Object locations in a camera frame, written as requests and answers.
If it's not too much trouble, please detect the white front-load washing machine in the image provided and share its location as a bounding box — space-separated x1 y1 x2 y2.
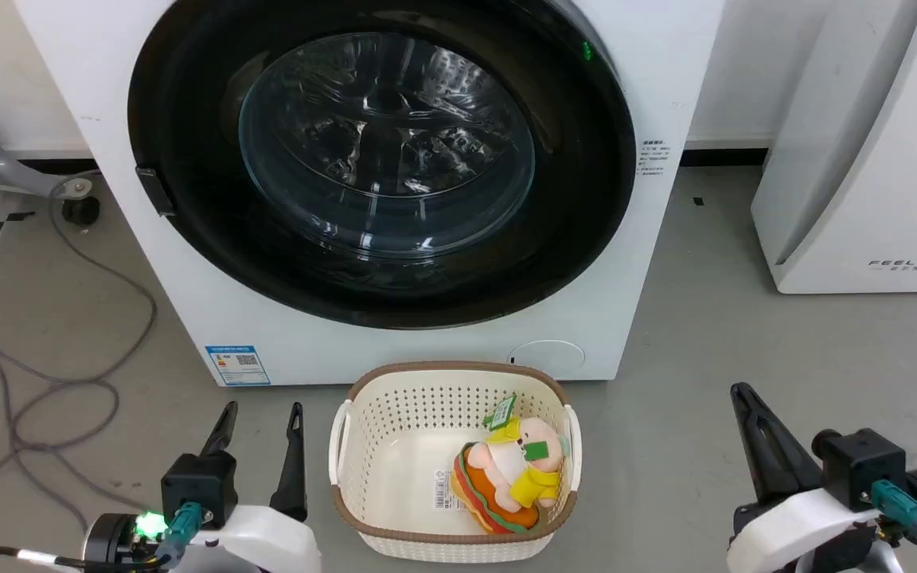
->
13 0 726 388

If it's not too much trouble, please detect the teal plug gripper cable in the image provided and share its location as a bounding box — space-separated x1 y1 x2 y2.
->
860 479 917 573
0 501 205 573

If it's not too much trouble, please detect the white laundry basket brown rim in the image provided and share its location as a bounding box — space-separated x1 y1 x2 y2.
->
329 361 583 563

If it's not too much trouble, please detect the teal plug left gripper cable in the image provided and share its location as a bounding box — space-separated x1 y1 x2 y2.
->
0 501 205 573

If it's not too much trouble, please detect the teal plug right gripper cable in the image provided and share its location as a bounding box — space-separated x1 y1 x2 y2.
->
860 479 917 573

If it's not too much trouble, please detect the black round glass washer door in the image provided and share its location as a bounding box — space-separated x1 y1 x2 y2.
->
127 0 636 329

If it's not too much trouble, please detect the white Feelbird appliance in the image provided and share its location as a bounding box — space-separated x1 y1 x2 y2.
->
751 0 917 294

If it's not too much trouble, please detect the hamburger plush toy doll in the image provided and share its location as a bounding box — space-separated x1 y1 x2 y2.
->
451 396 572 535

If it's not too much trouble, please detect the white barcode sticker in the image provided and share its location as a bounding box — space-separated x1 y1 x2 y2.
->
432 470 459 512

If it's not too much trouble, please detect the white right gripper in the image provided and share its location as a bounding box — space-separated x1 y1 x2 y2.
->
727 382 880 573

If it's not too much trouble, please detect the black plastic handle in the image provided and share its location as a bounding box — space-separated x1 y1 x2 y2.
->
135 166 178 217

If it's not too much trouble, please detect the round white filter cover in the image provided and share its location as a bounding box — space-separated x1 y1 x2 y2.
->
508 340 586 380

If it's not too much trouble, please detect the grey floor cable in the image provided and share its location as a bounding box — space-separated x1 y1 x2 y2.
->
0 171 158 530

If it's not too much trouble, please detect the small text warning sticker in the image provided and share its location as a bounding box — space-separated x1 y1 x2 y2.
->
638 139 673 183

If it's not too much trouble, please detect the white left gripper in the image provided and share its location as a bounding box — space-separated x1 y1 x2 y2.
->
185 401 322 573

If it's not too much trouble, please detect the black caster wheel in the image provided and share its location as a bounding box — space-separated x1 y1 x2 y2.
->
61 196 101 226

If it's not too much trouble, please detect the blue energy label sticker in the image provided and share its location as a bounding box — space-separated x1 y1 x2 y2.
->
205 345 271 388

